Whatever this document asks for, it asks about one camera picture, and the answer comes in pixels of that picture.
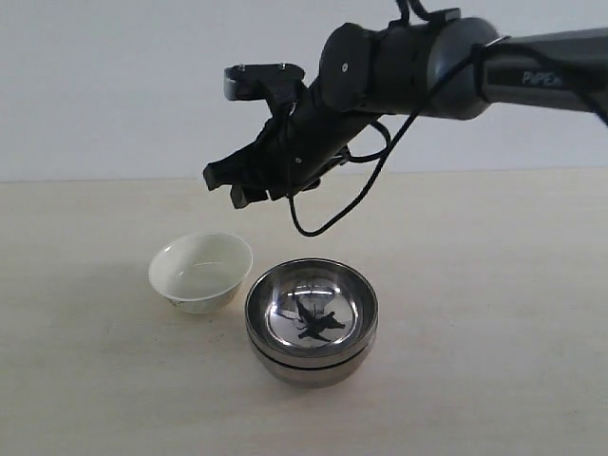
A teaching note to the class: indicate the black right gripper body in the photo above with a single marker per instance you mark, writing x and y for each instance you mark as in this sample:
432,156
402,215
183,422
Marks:
290,152

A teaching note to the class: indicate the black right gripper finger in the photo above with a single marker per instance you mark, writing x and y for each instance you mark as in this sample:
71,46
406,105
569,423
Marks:
238,169
242,195

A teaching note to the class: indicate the white floral ceramic bowl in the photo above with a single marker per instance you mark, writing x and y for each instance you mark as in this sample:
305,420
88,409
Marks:
201,272

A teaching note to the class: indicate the stainless steel bowl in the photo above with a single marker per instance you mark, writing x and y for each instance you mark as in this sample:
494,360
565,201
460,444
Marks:
311,312
312,378

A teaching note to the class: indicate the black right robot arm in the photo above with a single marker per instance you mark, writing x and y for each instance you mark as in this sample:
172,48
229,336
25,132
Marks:
453,70

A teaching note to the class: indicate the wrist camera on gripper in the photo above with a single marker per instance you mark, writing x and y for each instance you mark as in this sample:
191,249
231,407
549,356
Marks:
276,84

